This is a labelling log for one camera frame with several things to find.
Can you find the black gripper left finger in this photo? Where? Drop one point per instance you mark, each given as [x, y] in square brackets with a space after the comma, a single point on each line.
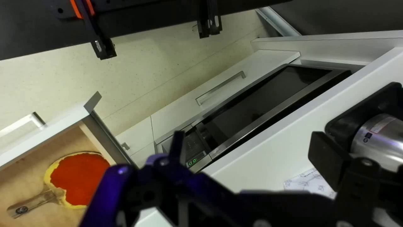
[184, 198]

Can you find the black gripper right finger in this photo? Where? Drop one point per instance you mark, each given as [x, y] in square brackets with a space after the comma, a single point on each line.
[367, 195]

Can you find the steel coffee carafe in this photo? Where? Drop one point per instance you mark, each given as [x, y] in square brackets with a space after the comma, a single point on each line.
[382, 140]

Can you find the printed paper sheet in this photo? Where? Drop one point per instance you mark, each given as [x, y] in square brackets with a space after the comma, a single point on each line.
[310, 181]

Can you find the red table tennis paddle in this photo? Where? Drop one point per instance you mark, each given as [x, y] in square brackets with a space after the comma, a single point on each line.
[71, 182]

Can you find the open wooden drawer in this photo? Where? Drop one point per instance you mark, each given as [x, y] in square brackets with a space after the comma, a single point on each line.
[24, 162]

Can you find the white drawer with handle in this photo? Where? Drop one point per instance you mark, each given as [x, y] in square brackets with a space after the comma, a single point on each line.
[193, 105]

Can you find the black wall rack with hooks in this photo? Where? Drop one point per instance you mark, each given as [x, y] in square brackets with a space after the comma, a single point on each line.
[105, 19]

